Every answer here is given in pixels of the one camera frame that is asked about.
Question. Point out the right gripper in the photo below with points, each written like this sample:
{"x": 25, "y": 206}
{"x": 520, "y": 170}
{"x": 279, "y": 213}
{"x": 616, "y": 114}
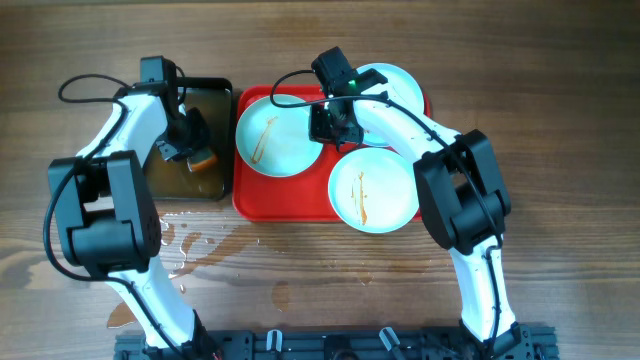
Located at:
{"x": 319, "y": 134}

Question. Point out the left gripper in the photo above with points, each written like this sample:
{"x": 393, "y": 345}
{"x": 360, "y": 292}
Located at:
{"x": 200, "y": 137}

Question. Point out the orange green sponge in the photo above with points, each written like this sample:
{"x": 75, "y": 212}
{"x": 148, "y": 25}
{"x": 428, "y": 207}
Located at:
{"x": 202, "y": 160}

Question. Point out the white plate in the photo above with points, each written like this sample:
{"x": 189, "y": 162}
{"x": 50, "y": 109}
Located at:
{"x": 378, "y": 121}
{"x": 274, "y": 141}
{"x": 373, "y": 190}

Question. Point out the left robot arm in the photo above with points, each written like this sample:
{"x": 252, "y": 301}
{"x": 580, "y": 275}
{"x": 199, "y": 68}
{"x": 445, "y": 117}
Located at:
{"x": 102, "y": 226}

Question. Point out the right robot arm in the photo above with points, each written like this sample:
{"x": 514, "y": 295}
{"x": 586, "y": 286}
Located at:
{"x": 461, "y": 193}

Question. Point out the black water tray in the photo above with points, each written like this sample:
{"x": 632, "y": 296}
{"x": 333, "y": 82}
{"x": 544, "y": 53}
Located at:
{"x": 214, "y": 98}

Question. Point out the red plastic tray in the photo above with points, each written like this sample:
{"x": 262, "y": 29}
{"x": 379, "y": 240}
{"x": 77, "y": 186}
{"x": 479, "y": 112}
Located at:
{"x": 299, "y": 198}

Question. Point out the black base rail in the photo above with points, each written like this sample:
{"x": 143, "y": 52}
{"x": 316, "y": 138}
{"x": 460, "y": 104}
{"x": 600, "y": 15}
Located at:
{"x": 520, "y": 342}

